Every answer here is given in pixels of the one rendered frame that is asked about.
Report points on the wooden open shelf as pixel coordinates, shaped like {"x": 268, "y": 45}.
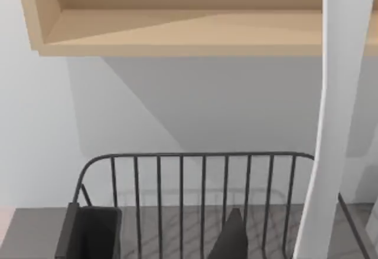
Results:
{"x": 183, "y": 32}

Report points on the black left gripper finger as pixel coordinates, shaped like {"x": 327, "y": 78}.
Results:
{"x": 233, "y": 241}

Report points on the white plate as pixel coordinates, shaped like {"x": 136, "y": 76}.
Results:
{"x": 344, "y": 93}

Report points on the dark grey cutlery holder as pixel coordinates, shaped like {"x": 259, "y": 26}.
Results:
{"x": 91, "y": 235}

